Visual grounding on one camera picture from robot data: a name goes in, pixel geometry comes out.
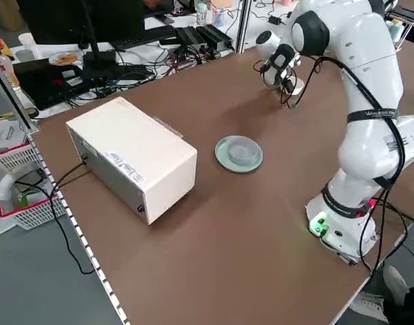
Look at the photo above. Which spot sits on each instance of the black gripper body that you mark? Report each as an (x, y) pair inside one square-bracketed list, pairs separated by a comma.
[(286, 81)]

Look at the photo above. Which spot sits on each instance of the white bowl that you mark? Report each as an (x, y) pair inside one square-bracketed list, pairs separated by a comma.
[(300, 88)]

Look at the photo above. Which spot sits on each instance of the grey bowl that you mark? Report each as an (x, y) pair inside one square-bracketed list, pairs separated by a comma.
[(242, 152)]

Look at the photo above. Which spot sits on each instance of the black power adapter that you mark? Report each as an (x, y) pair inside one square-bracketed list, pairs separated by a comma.
[(274, 19)]

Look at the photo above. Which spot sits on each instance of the black ribbed box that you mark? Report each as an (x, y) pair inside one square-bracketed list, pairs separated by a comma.
[(215, 35), (190, 35)]

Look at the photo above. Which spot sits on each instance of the pale green plate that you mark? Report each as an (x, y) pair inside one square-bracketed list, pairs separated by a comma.
[(224, 159)]

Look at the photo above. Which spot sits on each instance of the patterned cup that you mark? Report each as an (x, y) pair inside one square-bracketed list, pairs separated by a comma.
[(202, 13)]

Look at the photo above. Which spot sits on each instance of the black keyboard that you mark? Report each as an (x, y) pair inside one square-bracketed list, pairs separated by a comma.
[(142, 35)]

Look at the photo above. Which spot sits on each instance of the white toaster oven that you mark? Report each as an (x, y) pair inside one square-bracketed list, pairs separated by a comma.
[(132, 142)]

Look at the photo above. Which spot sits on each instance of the black monitor stand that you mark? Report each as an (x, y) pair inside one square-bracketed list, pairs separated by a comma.
[(93, 50)]

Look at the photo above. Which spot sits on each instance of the black monitor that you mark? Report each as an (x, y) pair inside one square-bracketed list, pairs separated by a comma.
[(75, 20)]

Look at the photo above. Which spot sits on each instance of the plate of cookies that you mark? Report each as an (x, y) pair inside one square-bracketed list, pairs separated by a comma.
[(63, 59)]

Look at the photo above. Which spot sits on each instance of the person's grey shoe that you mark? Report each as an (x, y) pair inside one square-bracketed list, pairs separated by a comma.
[(394, 281), (369, 304)]

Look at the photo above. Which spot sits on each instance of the person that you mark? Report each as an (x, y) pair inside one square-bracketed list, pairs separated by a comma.
[(408, 303)]

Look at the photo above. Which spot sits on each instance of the white paper cup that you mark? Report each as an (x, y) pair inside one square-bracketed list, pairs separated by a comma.
[(26, 39)]

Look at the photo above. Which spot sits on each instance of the red and white basket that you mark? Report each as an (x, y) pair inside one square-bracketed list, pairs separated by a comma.
[(27, 203)]

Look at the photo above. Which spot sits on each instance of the aluminium frame post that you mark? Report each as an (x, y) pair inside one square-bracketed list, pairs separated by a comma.
[(242, 27)]

